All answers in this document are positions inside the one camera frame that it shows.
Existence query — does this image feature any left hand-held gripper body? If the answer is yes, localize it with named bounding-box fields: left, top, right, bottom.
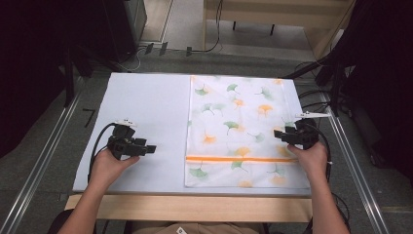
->
left=106, top=118, right=151, bottom=161

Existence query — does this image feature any white table cover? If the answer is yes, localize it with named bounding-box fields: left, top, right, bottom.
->
left=72, top=71, right=314, bottom=198

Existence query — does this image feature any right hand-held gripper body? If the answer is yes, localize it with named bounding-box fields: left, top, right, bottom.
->
left=282, top=110, right=332, bottom=151

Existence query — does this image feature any light wooden table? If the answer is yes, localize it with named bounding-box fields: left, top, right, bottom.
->
left=63, top=192, right=314, bottom=224

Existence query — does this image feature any person's left hand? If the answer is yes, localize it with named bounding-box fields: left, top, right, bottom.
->
left=89, top=147, right=141, bottom=193

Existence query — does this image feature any black cabinet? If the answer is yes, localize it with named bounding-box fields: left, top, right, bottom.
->
left=101, top=0, right=148, bottom=64

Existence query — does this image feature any black floor cable with plug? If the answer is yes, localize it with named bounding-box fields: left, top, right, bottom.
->
left=185, top=0, right=226, bottom=58

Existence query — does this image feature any black metal stand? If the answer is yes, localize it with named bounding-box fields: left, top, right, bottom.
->
left=61, top=42, right=95, bottom=109
left=282, top=48, right=350, bottom=117

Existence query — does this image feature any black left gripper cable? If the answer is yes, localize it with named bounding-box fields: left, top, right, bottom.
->
left=87, top=122, right=119, bottom=184

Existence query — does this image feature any leaf print mesh laundry bag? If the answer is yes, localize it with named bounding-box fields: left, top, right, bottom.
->
left=184, top=74, right=311, bottom=189

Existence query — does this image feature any person's beige clothing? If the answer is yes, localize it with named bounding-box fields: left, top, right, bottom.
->
left=130, top=220, right=265, bottom=234

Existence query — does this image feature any person's right hand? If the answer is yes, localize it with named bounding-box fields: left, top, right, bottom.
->
left=286, top=140, right=329, bottom=183

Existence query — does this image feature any light wooden bench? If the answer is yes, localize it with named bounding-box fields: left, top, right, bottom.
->
left=202, top=0, right=357, bottom=61

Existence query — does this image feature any black floor cable bundle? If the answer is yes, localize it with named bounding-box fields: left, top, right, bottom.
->
left=293, top=59, right=335, bottom=113

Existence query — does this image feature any metal floor rail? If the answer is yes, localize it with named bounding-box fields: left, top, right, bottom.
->
left=319, top=92, right=391, bottom=234
left=0, top=87, right=85, bottom=234

